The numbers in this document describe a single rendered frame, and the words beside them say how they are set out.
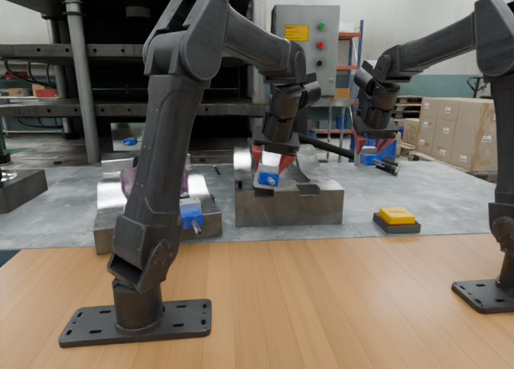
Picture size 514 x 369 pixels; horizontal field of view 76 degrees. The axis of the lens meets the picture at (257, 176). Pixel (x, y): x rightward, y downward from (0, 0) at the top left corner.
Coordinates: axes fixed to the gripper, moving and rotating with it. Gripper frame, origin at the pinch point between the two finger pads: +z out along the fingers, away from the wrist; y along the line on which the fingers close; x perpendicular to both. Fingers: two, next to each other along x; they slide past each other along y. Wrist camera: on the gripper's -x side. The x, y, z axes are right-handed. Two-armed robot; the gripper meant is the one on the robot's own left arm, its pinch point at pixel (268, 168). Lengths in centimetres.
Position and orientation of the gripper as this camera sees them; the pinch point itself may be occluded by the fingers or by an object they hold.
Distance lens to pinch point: 77.0
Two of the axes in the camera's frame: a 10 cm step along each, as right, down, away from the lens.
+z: -1.9, 7.9, 5.8
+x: 0.0, 5.9, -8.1
